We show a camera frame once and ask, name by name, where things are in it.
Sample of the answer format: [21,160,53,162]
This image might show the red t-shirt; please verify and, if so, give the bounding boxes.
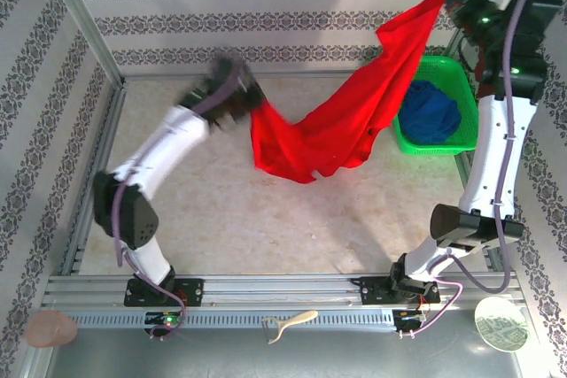
[250,0,454,185]

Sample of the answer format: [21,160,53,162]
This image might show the green plastic basket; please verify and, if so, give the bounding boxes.
[392,55,482,157]

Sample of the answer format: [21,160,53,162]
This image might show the blue cloth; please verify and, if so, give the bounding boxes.
[398,80,462,147]

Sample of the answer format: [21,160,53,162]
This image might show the cream plastic peeler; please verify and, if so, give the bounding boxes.
[261,309,319,344]

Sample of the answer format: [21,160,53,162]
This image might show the round green patterned disc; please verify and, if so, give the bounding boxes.
[473,297,531,352]

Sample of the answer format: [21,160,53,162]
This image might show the purple cable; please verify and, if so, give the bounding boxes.
[398,0,567,339]
[111,57,247,339]

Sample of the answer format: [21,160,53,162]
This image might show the wide aluminium mounting rail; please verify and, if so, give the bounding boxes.
[42,274,523,309]

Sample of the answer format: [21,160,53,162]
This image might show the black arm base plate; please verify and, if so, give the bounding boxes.
[353,275,442,307]
[123,275,205,308]

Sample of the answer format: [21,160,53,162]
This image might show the grey slotted cable duct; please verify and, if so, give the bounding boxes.
[70,309,395,330]

